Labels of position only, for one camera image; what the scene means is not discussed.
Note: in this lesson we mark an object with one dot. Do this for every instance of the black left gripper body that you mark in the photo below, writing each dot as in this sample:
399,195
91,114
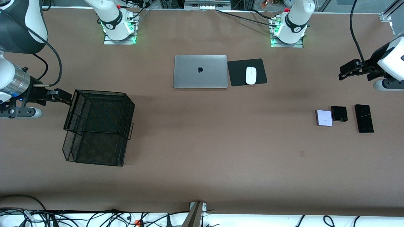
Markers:
371,64

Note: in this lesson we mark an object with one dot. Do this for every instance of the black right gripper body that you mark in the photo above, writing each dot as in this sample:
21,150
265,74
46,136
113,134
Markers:
34,94

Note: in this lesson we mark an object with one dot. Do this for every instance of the black flip phone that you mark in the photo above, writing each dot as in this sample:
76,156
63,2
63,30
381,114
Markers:
339,113

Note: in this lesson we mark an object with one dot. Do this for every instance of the black cracked smartphone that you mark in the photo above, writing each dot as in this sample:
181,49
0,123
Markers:
364,119

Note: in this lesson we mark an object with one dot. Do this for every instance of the lilac flip phone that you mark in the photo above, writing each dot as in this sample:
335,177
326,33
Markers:
324,118

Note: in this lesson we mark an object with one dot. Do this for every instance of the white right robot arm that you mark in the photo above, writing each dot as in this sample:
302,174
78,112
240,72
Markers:
113,22

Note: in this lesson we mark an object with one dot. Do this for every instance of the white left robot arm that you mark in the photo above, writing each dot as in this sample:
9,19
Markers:
295,19

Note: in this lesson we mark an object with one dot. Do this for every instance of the black mesh two-tier tray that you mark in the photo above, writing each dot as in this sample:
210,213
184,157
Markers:
94,151

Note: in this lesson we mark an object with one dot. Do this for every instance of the white computer mouse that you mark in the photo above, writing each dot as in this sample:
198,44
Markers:
251,75

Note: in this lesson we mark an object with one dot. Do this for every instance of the black mouse pad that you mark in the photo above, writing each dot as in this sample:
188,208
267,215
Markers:
236,72

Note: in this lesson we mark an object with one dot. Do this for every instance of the silver closed laptop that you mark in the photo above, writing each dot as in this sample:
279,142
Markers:
189,71

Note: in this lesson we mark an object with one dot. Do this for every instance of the grey power strip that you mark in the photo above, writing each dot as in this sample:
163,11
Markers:
206,6

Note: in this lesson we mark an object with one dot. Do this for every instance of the aluminium frame profile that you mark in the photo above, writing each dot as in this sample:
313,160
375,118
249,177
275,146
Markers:
386,15

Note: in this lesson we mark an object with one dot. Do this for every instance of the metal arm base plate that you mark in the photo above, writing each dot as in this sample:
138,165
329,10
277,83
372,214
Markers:
300,45
109,42

